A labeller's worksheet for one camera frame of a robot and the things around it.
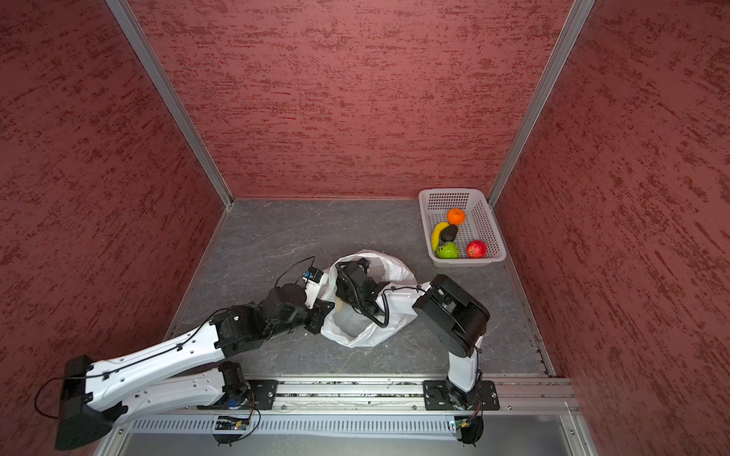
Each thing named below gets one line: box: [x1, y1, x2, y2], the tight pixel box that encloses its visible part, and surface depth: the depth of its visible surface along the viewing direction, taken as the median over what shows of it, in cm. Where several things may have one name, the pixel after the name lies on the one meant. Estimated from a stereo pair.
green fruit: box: [436, 241, 460, 260], surface depth 99 cm
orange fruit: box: [446, 208, 466, 226], surface depth 112 cm
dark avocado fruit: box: [440, 224, 459, 243], surface depth 108 cm
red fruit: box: [465, 239, 488, 259], surface depth 101 cm
